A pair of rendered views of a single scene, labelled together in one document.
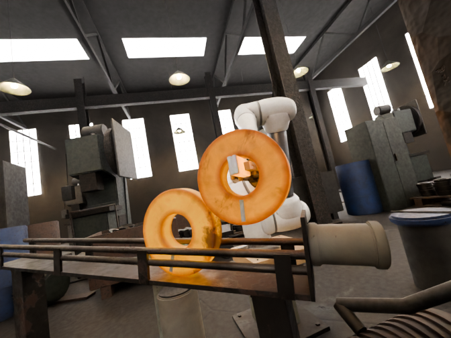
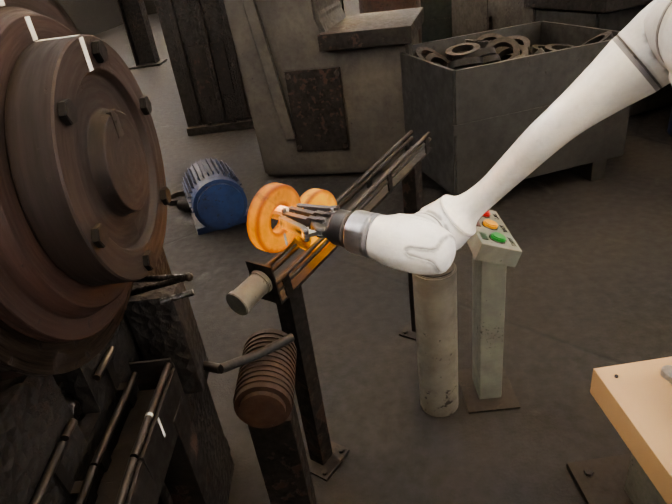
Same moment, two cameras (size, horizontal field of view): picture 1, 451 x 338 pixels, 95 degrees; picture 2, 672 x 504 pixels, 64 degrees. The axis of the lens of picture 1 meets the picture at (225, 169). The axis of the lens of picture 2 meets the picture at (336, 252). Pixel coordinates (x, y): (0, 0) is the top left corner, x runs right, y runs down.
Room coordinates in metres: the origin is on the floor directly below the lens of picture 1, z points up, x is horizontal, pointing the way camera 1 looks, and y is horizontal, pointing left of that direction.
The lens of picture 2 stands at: (0.78, -1.03, 1.30)
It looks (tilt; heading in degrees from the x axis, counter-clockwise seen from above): 30 degrees down; 107
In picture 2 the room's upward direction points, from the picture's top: 8 degrees counter-clockwise
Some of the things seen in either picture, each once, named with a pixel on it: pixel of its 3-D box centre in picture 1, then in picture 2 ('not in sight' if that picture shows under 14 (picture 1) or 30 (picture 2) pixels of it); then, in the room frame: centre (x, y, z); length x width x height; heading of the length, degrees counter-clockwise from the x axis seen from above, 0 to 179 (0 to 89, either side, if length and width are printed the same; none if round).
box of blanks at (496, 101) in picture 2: not in sight; (502, 107); (0.92, 2.15, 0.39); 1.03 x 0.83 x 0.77; 29
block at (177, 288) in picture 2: not in sight; (167, 337); (0.20, -0.32, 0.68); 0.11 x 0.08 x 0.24; 14
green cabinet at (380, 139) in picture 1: (382, 164); not in sight; (3.62, -2.69, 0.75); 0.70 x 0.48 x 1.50; 104
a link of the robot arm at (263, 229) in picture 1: (256, 219); not in sight; (1.27, -0.12, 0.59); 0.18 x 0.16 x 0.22; 89
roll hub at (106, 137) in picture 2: not in sight; (106, 164); (0.36, -0.52, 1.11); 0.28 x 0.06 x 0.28; 104
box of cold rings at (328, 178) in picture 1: (294, 198); not in sight; (3.96, -1.16, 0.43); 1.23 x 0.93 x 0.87; 102
